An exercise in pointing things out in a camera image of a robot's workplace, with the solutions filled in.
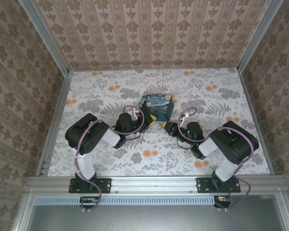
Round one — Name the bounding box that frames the starry night print box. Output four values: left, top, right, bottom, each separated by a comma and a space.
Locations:
138, 94, 175, 122

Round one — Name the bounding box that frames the floral patterned table cover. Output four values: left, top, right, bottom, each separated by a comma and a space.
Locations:
42, 68, 272, 178

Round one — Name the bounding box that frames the small connector board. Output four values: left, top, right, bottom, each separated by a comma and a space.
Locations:
213, 195, 232, 208
79, 196, 100, 209

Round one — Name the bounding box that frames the grey metal panel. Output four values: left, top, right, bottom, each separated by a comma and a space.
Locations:
13, 193, 289, 231

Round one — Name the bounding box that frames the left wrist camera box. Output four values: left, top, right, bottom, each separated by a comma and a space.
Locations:
130, 107, 141, 120

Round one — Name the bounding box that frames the thin black cable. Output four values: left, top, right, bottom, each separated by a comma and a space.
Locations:
124, 131, 142, 141
177, 138, 194, 150

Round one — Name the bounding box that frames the aluminium back rail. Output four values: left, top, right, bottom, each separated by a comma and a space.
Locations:
67, 66, 240, 73

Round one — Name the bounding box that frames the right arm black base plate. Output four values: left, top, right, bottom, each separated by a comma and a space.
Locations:
196, 177, 241, 194

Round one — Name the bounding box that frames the aluminium front rail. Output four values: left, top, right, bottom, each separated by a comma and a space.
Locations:
26, 175, 289, 193

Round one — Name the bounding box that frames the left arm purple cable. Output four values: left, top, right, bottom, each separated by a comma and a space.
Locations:
74, 105, 145, 213

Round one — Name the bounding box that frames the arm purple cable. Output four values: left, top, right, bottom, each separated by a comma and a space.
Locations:
178, 107, 255, 213
74, 105, 145, 213

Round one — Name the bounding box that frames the aluminium side rail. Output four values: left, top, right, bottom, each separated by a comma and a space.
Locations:
35, 71, 73, 177
237, 69, 276, 175

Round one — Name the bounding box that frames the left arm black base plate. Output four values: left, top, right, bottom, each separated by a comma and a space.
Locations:
68, 177, 112, 194

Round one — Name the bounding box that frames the white slotted cable duct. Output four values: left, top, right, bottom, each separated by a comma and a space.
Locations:
35, 195, 232, 206

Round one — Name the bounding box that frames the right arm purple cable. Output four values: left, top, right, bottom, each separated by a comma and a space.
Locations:
178, 107, 255, 213

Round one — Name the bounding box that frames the aluminium corner post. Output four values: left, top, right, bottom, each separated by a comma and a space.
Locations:
18, 0, 71, 76
236, 0, 284, 73

